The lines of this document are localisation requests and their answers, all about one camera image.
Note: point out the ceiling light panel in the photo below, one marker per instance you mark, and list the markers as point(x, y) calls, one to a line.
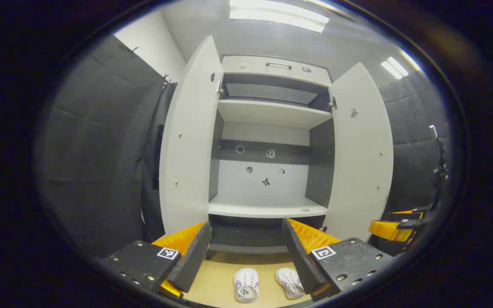
point(394, 67)
point(272, 15)

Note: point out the white striped canvas shoe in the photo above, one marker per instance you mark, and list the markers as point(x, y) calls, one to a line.
point(291, 282)
point(246, 282)

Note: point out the white shoe cabinet door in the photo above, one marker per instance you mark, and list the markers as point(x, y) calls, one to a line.
point(191, 149)
point(357, 171)

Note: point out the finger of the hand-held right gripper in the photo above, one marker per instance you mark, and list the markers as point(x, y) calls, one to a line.
point(405, 216)
point(390, 231)

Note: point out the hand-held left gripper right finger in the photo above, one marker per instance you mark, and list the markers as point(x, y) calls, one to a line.
point(300, 261)

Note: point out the white cabinet drawer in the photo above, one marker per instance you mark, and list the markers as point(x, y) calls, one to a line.
point(255, 70)

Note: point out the white shoe cabinet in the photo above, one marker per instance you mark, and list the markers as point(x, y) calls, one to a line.
point(238, 188)

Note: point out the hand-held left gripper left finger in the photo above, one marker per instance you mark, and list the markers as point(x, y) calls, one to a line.
point(193, 261)

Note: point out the dark grey cabinet base shelf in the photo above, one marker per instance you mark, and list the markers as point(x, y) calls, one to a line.
point(246, 237)

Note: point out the black backdrop cloth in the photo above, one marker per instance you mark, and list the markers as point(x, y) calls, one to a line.
point(409, 128)
point(101, 149)

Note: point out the white cabinet shelf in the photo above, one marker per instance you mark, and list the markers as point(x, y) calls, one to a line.
point(263, 208)
point(268, 113)

